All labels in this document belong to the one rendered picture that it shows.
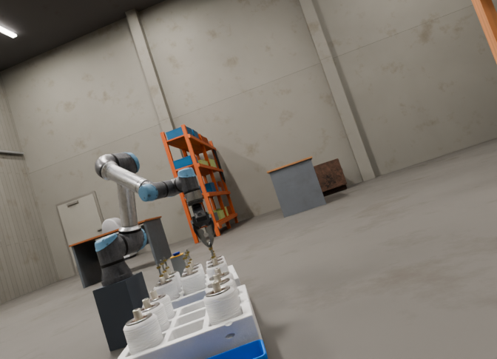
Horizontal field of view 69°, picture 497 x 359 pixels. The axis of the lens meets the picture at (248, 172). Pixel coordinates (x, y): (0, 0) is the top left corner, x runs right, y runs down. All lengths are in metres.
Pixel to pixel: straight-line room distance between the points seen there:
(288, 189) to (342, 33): 5.54
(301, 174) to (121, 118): 6.55
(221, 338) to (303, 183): 5.27
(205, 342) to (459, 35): 10.57
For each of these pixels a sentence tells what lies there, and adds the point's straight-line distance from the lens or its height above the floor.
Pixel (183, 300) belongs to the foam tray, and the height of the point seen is 0.17.
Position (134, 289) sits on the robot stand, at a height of 0.24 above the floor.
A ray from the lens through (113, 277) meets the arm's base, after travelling 1.94.
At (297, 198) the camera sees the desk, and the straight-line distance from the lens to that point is 6.21.
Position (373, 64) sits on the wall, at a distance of 10.37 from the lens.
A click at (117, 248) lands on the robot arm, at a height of 0.45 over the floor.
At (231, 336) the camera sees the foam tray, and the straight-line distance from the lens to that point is 1.07.
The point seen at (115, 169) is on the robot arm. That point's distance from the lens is 1.80.
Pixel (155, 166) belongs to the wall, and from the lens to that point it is 10.64.
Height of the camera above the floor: 0.48
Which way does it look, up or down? 4 degrees up
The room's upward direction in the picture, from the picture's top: 18 degrees counter-clockwise
